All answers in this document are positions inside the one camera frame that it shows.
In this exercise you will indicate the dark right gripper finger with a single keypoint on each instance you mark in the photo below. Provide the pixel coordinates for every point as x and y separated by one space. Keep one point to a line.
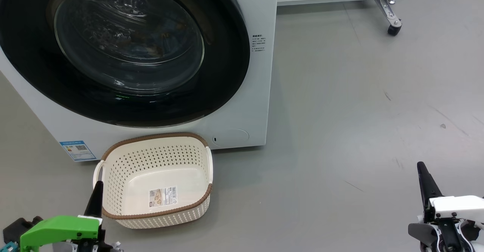
427 187

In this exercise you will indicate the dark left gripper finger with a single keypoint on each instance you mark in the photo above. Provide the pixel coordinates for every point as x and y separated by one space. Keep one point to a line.
95 202

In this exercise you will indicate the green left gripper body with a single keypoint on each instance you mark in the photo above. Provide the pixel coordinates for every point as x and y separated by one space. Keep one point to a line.
56 229

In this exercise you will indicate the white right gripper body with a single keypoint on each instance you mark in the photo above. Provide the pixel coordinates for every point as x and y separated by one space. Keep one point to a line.
459 206

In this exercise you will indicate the round black glass washer door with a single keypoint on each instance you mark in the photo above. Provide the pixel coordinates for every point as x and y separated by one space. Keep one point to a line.
128 104

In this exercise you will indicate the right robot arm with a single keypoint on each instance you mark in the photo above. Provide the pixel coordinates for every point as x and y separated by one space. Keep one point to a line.
450 237

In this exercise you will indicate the paper label inside basket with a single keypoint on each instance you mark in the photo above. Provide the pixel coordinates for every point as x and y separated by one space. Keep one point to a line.
163 196

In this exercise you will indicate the cream perforated laundry basket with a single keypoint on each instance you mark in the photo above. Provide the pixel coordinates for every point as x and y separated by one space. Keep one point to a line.
151 157

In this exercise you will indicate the white front-load washing machine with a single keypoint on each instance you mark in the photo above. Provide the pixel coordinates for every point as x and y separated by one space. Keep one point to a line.
257 93

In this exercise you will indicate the blue energy label sticker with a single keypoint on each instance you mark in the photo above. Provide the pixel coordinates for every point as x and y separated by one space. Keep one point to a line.
77 151

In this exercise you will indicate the black caster wheel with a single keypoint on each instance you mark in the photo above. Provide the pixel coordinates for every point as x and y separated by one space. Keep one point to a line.
394 28

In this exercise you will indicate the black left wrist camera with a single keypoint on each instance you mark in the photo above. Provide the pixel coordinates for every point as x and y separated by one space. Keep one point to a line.
19 227

